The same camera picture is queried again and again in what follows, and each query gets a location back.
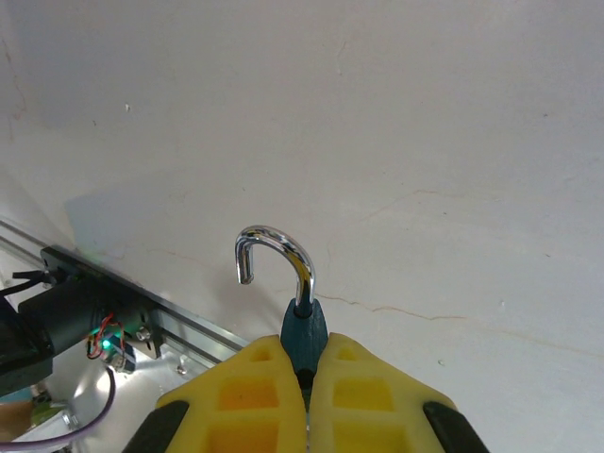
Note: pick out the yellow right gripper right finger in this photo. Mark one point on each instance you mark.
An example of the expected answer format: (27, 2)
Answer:
(410, 401)

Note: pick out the blue padlock with chrome shackle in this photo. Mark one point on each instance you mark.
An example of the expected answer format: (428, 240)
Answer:
(304, 340)

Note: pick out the aluminium frame rail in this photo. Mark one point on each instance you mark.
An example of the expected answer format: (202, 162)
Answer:
(203, 337)

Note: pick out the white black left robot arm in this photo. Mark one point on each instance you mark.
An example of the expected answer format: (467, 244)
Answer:
(61, 321)

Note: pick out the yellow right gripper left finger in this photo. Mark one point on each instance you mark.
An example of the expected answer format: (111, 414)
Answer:
(203, 401)

